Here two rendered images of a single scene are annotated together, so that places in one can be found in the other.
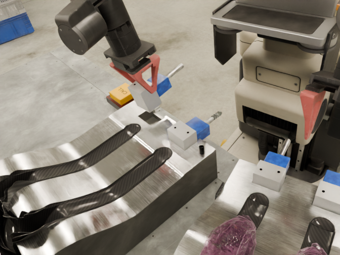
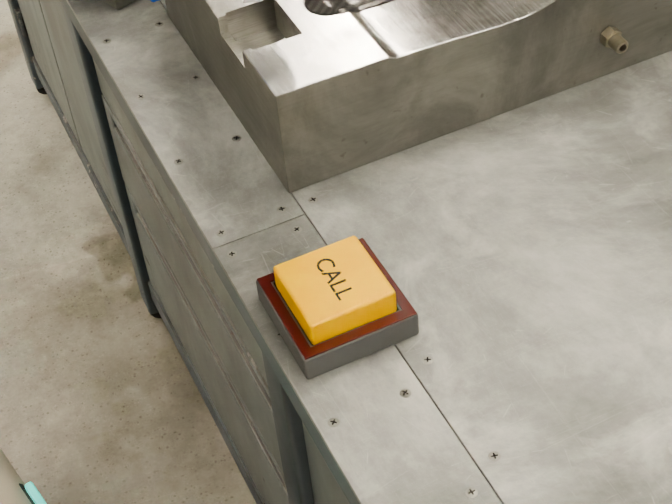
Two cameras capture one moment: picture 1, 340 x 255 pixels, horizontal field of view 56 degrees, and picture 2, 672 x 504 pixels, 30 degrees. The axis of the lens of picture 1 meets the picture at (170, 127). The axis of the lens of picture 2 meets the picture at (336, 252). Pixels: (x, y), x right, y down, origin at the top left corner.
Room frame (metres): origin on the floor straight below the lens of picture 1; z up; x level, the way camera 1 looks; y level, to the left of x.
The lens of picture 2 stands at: (1.30, 0.23, 1.41)
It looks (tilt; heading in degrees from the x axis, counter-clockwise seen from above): 45 degrees down; 192
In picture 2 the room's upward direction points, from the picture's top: 6 degrees counter-clockwise
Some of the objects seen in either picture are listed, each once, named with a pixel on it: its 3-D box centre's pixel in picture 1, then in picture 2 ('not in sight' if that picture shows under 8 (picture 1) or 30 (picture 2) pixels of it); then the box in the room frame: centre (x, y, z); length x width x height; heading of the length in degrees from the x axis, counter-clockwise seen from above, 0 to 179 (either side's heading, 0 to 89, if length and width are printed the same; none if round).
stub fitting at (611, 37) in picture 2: not in sight; (615, 41); (0.50, 0.29, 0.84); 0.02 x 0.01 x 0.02; 33
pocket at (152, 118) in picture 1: (153, 122); (261, 45); (0.56, 0.03, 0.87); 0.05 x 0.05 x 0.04; 33
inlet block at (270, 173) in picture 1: (277, 162); not in sight; (0.39, -0.19, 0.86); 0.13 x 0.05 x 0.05; 140
